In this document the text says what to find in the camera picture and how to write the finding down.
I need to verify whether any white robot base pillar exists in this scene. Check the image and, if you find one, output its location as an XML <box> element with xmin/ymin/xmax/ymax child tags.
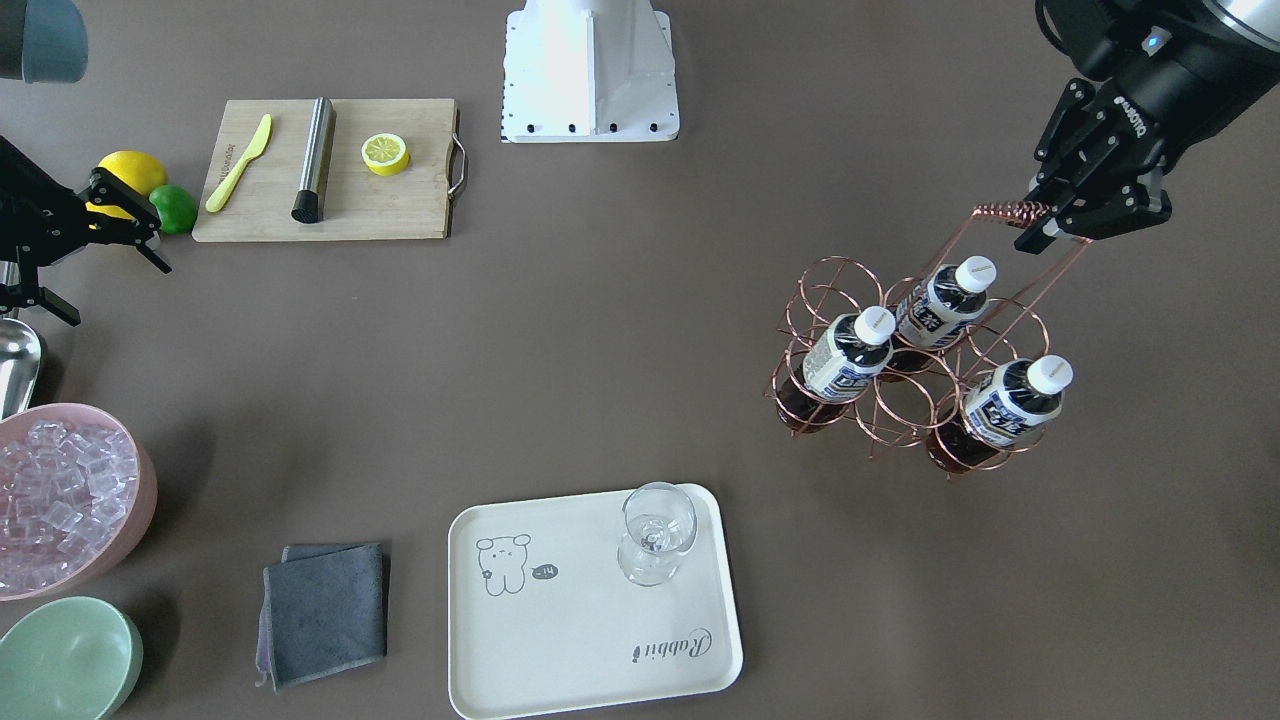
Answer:
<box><xmin>500</xmin><ymin>1</ymin><xmax>681</xmax><ymax>143</ymax></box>

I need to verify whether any grey folded cloth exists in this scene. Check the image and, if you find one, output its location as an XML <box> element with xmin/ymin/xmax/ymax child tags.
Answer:
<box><xmin>255</xmin><ymin>542</ymin><xmax>389</xmax><ymax>692</ymax></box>

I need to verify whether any green bowl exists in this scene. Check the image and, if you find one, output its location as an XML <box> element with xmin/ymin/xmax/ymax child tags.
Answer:
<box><xmin>1</xmin><ymin>596</ymin><xmax>143</xmax><ymax>719</ymax></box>

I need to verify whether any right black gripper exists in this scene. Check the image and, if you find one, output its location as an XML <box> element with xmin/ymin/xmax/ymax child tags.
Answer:
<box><xmin>1</xmin><ymin>138</ymin><xmax>173</xmax><ymax>325</ymax></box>

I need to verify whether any yellow plastic knife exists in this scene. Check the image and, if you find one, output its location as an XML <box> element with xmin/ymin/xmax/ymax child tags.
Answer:
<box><xmin>204</xmin><ymin>114</ymin><xmax>273</xmax><ymax>213</ymax></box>

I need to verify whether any pink bowl of ice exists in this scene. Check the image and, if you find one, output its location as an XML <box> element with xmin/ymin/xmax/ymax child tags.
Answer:
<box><xmin>1</xmin><ymin>404</ymin><xmax>157</xmax><ymax>601</ymax></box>

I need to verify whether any half lemon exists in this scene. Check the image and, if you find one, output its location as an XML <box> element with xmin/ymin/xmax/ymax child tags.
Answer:
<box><xmin>360</xmin><ymin>132</ymin><xmax>411</xmax><ymax>177</ymax></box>

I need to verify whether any wooden cutting board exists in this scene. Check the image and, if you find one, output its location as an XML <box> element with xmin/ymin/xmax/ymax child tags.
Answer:
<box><xmin>192</xmin><ymin>97</ymin><xmax>466</xmax><ymax>243</ymax></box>

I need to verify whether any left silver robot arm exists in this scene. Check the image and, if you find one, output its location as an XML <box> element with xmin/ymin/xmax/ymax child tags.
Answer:
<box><xmin>1015</xmin><ymin>1</ymin><xmax>1279</xmax><ymax>254</ymax></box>

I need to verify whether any tea bottle in basket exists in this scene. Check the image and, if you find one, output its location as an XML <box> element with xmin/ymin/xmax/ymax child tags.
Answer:
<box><xmin>925</xmin><ymin>354</ymin><xmax>1074</xmax><ymax>474</ymax></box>
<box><xmin>884</xmin><ymin>255</ymin><xmax>998</xmax><ymax>374</ymax></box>

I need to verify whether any copper wire bottle basket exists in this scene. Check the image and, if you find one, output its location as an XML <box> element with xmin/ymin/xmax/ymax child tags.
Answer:
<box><xmin>765</xmin><ymin>201</ymin><xmax>1092</xmax><ymax>478</ymax></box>

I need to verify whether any tea bottle moved to tray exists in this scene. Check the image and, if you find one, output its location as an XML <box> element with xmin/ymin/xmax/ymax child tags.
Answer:
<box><xmin>777</xmin><ymin>305</ymin><xmax>896</xmax><ymax>434</ymax></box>

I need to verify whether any clear wine glass on tray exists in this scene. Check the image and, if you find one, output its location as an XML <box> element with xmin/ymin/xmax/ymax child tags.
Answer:
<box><xmin>617</xmin><ymin>482</ymin><xmax>699</xmax><ymax>587</ymax></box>

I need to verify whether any cream rabbit tray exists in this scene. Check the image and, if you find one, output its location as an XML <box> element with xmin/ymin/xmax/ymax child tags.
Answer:
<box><xmin>448</xmin><ymin>483</ymin><xmax>744</xmax><ymax>719</ymax></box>

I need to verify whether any green lime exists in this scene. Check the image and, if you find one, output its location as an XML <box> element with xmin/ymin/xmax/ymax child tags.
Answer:
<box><xmin>148</xmin><ymin>184</ymin><xmax>198</xmax><ymax>234</ymax></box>

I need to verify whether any metal ice scoop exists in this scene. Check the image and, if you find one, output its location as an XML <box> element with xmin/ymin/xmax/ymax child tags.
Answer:
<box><xmin>1</xmin><ymin>300</ymin><xmax>45</xmax><ymax>419</ymax></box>

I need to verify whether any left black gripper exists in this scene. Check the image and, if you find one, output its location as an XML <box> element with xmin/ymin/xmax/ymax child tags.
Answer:
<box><xmin>1014</xmin><ymin>78</ymin><xmax>1172</xmax><ymax>255</ymax></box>

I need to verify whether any yellow lemon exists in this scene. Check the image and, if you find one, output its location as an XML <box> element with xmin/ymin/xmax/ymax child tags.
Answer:
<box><xmin>84</xmin><ymin>202</ymin><xmax>134</xmax><ymax>222</ymax></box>
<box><xmin>97</xmin><ymin>150</ymin><xmax>169</xmax><ymax>197</ymax></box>

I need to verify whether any steel muddler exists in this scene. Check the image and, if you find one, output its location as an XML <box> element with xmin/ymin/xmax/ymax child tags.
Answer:
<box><xmin>291</xmin><ymin>97</ymin><xmax>335</xmax><ymax>224</ymax></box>

